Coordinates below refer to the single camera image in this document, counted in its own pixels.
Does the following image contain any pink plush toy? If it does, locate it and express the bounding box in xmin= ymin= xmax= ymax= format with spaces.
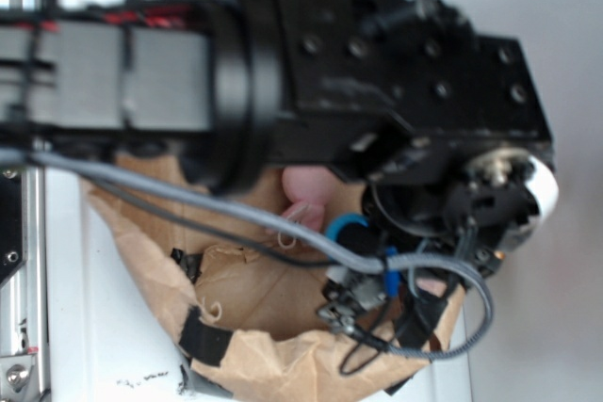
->
xmin=279 ymin=166 xmax=337 ymax=233

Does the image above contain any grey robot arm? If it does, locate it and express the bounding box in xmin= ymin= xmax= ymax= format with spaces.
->
xmin=1 ymin=0 xmax=559 ymax=274

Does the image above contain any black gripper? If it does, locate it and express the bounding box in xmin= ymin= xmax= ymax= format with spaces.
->
xmin=211 ymin=0 xmax=558 ymax=277

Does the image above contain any blue knitted ball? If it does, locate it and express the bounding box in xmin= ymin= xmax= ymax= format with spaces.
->
xmin=324 ymin=213 xmax=369 ymax=257

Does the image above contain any grey braided cable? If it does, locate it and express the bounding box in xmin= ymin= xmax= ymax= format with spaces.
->
xmin=0 ymin=147 xmax=496 ymax=362

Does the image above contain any silver aluminium frame rail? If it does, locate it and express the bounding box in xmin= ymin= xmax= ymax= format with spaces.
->
xmin=1 ymin=0 xmax=52 ymax=401

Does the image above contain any black mounting plate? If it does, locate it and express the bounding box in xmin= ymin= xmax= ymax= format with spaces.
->
xmin=0 ymin=169 xmax=24 ymax=286

